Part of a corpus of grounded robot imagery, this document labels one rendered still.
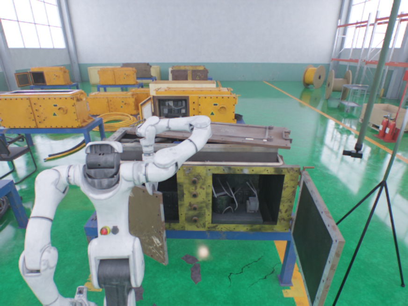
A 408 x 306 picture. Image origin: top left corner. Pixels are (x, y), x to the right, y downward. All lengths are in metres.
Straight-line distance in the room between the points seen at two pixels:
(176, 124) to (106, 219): 0.55
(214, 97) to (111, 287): 3.53
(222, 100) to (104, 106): 4.79
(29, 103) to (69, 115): 0.74
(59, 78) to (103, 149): 10.96
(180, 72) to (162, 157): 9.17
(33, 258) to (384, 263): 2.98
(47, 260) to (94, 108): 7.41
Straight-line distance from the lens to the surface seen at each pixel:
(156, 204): 1.42
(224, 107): 4.25
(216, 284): 2.46
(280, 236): 2.12
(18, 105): 5.40
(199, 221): 1.90
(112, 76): 10.74
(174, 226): 1.95
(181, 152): 1.01
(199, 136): 1.07
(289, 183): 1.78
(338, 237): 1.23
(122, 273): 1.16
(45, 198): 1.07
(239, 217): 1.93
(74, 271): 2.83
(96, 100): 8.19
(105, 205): 0.99
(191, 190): 1.73
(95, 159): 0.97
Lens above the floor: 1.97
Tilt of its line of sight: 24 degrees down
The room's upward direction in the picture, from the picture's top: straight up
